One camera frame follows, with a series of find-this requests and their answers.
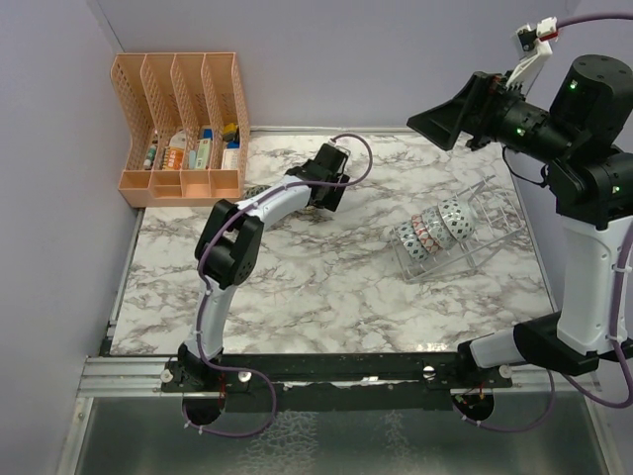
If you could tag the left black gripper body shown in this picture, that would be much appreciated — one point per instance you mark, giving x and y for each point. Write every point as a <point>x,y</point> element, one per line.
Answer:
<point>334,178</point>

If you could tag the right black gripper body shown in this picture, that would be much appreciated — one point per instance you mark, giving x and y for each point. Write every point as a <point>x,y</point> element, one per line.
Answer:
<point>523,126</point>

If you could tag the blue floral pattern bowl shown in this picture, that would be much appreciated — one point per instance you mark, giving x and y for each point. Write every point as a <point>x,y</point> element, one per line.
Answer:
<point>411,243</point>

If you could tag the red circle pattern bowl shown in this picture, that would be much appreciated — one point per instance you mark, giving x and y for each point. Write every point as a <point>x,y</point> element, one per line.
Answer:
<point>459,218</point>

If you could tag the blue triangle pattern bowl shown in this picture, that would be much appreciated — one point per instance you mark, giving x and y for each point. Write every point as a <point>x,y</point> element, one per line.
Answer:
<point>437,228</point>

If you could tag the red geometric pattern bowl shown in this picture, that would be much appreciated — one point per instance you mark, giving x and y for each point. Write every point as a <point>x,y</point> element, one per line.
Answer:
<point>423,235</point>

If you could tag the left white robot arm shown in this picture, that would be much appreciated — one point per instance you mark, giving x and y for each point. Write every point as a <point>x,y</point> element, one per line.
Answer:
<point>229,245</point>

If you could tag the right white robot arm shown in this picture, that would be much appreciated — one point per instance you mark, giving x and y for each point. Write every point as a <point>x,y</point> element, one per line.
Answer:
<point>591,180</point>

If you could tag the green leaf pattern bowl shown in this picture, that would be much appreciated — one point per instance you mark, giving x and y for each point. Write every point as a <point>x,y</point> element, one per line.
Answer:
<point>254,191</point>

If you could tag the orange plastic desk organizer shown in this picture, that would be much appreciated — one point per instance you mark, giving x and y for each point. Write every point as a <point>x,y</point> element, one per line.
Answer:
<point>189,127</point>

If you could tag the items in organizer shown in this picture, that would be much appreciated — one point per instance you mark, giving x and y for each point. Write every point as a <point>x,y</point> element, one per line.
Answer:
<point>199,156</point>

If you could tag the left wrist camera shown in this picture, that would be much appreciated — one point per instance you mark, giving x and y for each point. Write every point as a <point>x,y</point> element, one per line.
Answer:
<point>339,147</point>

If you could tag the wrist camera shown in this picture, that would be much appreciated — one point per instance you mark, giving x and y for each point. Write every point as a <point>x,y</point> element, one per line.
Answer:
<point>339,147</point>
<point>533,43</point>

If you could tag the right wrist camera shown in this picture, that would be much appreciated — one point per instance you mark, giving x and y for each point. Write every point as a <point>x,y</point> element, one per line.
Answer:
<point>533,43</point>

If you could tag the white wire dish rack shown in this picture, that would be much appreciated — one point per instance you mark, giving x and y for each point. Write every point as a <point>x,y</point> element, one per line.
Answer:
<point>498,224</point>

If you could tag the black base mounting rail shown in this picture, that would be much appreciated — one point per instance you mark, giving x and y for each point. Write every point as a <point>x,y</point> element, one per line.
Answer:
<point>311,382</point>

